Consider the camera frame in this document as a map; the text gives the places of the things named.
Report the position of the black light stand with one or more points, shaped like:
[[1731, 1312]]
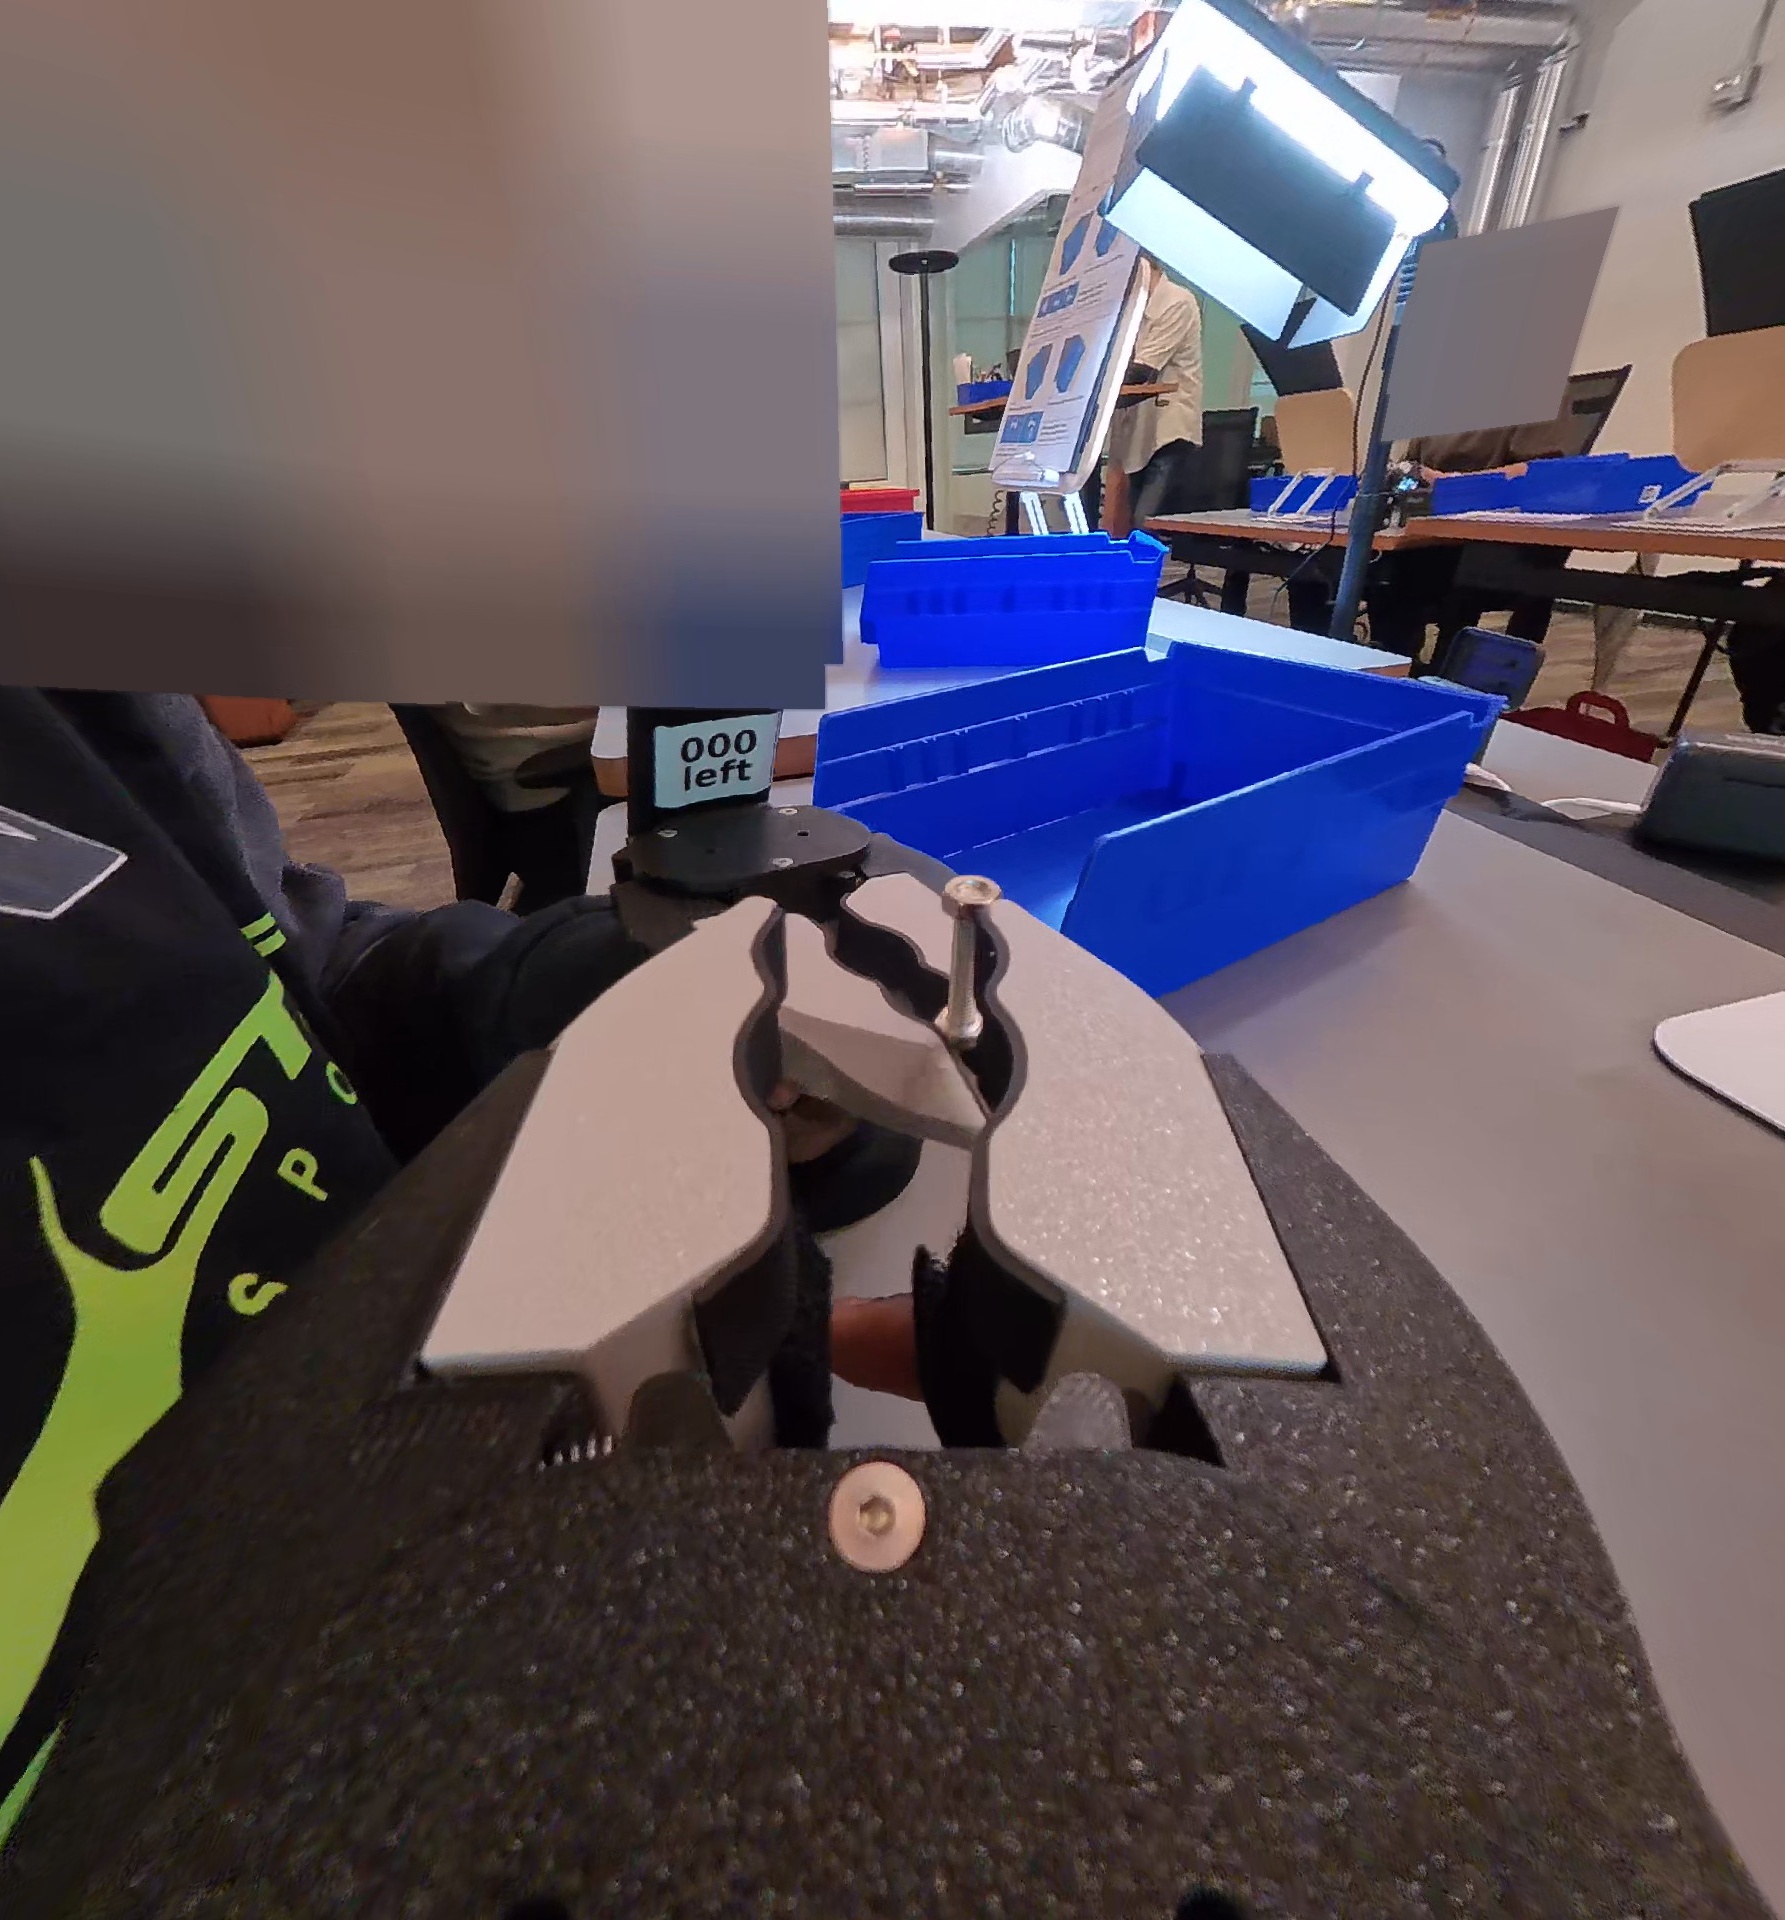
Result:
[[1364, 497]]

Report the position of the person's left forearm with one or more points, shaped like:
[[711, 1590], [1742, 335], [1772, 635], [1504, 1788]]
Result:
[[442, 975]]

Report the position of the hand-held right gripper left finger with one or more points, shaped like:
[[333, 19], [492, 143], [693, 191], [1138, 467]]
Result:
[[638, 1170]]

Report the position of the black floor lamp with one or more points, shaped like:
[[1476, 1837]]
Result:
[[926, 392]]

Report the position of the instruction poster on stand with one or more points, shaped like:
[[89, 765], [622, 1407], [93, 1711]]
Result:
[[1066, 347]]

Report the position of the black charging case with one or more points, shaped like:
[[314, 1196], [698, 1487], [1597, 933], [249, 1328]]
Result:
[[1747, 796]]

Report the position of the thin long steel bolt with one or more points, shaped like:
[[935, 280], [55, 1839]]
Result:
[[964, 975]]

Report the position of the white document stand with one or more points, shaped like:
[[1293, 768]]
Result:
[[1768, 1073]]

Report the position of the red bag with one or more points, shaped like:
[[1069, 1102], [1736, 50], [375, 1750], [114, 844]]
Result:
[[1601, 733]]

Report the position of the small black charging dock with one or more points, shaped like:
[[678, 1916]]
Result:
[[1486, 668]]

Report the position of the red plastic bin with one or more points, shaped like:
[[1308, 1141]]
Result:
[[880, 501]]

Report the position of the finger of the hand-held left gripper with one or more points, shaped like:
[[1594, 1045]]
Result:
[[892, 907], [877, 1073]]

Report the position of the blue plastic bin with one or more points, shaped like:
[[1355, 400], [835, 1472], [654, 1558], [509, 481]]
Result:
[[877, 548], [1012, 602], [1281, 779]]

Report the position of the person's right hand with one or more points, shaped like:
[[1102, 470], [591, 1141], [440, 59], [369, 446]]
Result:
[[874, 1347]]

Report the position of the person's black printed shirt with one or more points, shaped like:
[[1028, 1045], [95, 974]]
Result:
[[52, 1052]]

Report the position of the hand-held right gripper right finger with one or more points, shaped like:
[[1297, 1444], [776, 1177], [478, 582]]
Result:
[[1131, 1185]]

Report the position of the black computer monitor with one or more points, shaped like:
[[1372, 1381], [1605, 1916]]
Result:
[[1778, 264]]

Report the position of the wooden office table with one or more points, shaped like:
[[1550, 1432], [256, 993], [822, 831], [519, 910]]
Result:
[[1508, 533]]

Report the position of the studio LED light panel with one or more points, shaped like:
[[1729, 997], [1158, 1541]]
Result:
[[1237, 166]]

